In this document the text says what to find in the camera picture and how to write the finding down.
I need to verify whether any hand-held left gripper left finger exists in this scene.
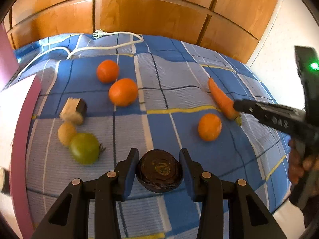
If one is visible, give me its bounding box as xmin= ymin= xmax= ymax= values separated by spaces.
xmin=31 ymin=147 xmax=139 ymax=239

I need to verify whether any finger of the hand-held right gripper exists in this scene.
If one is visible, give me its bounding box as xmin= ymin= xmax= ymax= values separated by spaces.
xmin=233 ymin=99 xmax=306 ymax=124

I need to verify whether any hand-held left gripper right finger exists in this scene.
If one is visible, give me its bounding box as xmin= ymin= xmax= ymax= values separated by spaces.
xmin=179 ymin=148 xmax=282 ymax=239

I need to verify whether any dark round beetroot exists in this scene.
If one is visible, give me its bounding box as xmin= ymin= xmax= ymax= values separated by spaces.
xmin=136 ymin=149 xmax=183 ymax=193

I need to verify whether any carrot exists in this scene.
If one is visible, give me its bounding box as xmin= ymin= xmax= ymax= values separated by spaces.
xmin=208 ymin=78 xmax=243 ymax=126

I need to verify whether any orange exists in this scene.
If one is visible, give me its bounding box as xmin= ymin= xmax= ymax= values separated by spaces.
xmin=198 ymin=114 xmax=222 ymax=141
xmin=97 ymin=60 xmax=119 ymax=83
xmin=109 ymin=78 xmax=138 ymax=107

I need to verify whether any green tomato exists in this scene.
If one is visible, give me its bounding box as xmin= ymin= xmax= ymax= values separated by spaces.
xmin=69 ymin=133 xmax=106 ymax=165

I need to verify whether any pink cardboard box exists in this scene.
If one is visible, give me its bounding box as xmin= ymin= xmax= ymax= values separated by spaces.
xmin=0 ymin=75 xmax=42 ymax=239

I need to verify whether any person's right hand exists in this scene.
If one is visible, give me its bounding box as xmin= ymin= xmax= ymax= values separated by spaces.
xmin=288 ymin=139 xmax=319 ymax=185

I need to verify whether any small yellow potato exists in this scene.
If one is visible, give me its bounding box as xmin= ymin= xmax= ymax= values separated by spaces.
xmin=58 ymin=122 xmax=78 ymax=147

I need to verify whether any blue plaid blanket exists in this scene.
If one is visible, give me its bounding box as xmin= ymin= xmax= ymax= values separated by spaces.
xmin=12 ymin=33 xmax=292 ymax=239

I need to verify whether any wooden wardrobe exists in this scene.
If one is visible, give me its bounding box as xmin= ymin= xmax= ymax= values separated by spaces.
xmin=5 ymin=0 xmax=282 ymax=65

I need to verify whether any pink box lid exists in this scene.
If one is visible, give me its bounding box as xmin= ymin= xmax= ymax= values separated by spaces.
xmin=0 ymin=24 xmax=20 ymax=91

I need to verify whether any white power cable with plug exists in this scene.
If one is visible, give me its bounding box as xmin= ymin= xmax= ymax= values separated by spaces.
xmin=17 ymin=30 xmax=144 ymax=75

